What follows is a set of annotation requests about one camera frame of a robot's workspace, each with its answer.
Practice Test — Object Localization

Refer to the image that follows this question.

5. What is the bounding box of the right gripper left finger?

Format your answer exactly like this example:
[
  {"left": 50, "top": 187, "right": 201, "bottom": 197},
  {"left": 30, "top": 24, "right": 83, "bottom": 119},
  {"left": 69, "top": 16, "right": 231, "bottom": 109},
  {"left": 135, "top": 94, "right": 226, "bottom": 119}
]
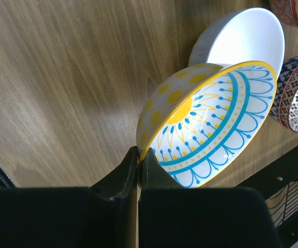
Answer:
[{"left": 0, "top": 147, "right": 138, "bottom": 247}]

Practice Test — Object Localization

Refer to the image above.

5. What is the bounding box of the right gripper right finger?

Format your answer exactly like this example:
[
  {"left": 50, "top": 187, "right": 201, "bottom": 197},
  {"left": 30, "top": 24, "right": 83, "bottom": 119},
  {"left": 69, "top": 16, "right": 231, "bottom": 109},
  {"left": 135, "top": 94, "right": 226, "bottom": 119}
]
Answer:
[{"left": 138, "top": 149, "right": 283, "bottom": 247}]

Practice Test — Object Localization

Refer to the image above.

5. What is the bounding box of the yellow patterned bowl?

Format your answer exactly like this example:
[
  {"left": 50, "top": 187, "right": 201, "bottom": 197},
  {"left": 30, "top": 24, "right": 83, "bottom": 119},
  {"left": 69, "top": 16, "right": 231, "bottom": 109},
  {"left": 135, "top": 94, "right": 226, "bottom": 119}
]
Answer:
[{"left": 136, "top": 60, "right": 277, "bottom": 188}]

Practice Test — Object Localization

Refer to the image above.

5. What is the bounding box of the blue zigzag pattern bowl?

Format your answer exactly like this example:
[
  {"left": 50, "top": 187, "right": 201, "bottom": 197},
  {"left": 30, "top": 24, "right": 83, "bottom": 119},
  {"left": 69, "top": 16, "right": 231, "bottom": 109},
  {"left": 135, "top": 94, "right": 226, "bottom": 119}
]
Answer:
[{"left": 270, "top": 56, "right": 298, "bottom": 129}]

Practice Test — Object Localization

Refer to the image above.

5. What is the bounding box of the white ribbed bowl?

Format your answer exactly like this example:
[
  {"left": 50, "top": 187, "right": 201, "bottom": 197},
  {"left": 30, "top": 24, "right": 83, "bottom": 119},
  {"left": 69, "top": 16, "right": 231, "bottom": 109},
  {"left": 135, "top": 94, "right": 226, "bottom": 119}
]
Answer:
[{"left": 188, "top": 7, "right": 285, "bottom": 74}]

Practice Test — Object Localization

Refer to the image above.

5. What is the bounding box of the black two-tier dish rack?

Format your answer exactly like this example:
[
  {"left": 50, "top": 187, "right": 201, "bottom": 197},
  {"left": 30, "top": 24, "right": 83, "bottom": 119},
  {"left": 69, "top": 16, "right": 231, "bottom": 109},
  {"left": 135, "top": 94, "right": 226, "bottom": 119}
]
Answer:
[{"left": 239, "top": 145, "right": 298, "bottom": 247}]

